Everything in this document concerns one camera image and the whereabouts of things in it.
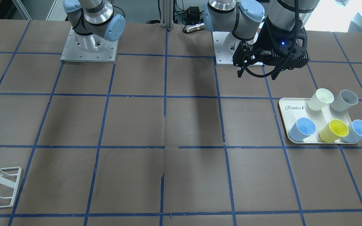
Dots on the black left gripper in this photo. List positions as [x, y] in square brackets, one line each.
[265, 37]

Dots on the cream plastic cup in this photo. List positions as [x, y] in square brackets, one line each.
[321, 99]

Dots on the blue plastic cup near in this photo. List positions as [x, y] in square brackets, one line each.
[302, 128]

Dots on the grey plastic cup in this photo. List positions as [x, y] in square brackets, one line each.
[344, 100]

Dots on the yellow plastic cup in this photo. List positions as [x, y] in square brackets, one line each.
[334, 130]

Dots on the light blue plastic cup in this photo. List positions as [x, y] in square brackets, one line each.
[355, 132]

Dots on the cream rectangular tray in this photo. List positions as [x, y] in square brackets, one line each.
[292, 109]

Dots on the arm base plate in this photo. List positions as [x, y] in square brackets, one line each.
[225, 45]
[90, 53]

